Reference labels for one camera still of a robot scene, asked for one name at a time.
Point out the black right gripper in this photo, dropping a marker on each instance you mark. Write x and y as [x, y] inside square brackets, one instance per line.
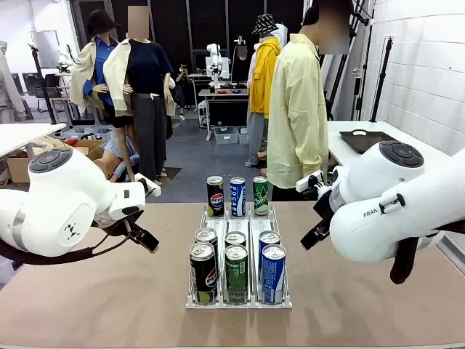
[323, 211]

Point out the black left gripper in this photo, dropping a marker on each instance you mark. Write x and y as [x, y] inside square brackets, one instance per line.
[116, 225]

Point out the green cider can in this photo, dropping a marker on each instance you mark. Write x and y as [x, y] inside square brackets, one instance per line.
[237, 276]
[235, 238]

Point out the black serving tray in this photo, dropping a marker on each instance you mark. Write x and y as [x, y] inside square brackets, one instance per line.
[367, 143]

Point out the person's right forearm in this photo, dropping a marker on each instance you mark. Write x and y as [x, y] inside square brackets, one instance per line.
[310, 156]

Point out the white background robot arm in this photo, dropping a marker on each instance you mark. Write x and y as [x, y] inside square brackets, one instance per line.
[215, 65]

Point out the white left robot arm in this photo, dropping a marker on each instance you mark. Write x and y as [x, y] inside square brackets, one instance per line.
[61, 203]

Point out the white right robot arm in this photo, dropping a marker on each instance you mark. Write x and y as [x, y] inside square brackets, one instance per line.
[385, 218]

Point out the person in yellow shirt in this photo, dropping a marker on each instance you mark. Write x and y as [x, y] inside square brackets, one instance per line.
[298, 109]

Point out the person holding phone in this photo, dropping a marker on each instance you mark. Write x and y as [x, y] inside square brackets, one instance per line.
[182, 87]

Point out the green Chilsung display can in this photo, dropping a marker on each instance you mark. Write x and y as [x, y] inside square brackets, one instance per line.
[260, 198]

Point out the black Pepsi display can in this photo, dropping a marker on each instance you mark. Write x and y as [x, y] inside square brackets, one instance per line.
[215, 198]

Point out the fallen mannequin in blue clothes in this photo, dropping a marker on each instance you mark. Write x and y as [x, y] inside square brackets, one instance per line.
[121, 156]

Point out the blue Pocari display can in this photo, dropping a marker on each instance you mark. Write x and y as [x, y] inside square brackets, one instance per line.
[238, 198]

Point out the white can dispenser rack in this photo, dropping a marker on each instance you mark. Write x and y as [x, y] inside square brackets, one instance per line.
[254, 306]

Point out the white side table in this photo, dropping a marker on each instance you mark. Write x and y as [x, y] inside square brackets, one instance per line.
[345, 145]

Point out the open cardboard box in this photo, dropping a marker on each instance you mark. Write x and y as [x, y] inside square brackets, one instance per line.
[91, 149]

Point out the grey plastic crate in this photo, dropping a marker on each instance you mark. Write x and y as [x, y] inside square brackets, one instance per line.
[242, 135]
[225, 135]

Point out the closed cardboard box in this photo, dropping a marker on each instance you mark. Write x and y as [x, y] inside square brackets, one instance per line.
[18, 167]

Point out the mannequin in navy top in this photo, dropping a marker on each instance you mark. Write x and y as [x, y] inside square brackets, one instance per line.
[145, 91]

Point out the grey background work table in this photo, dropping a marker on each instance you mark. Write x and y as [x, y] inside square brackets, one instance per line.
[221, 93]

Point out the black light stand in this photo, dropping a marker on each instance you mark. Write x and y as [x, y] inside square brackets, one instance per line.
[381, 80]

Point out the mannequin in yellow hoodie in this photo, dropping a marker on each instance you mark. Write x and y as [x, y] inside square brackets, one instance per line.
[263, 72]

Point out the mannequin in blue shirt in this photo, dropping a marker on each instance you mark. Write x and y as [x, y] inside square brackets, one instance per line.
[94, 72]

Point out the black tripod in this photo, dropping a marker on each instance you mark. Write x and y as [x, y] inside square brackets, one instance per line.
[41, 83]

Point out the leaning black stand poles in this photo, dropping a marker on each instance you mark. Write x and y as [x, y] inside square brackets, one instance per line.
[357, 54]

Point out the white board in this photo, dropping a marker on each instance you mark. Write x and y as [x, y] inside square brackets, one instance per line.
[45, 49]

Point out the patterned bucket hat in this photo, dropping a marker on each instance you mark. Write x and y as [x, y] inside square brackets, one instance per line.
[263, 23]

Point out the black bucket hat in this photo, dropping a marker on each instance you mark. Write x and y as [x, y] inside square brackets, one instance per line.
[100, 22]

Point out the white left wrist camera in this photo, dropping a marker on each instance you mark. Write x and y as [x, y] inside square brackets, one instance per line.
[150, 186]

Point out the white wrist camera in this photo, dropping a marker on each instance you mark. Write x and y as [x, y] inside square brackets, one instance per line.
[309, 181]
[150, 186]

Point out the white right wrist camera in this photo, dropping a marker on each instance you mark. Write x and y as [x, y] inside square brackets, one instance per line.
[309, 181]

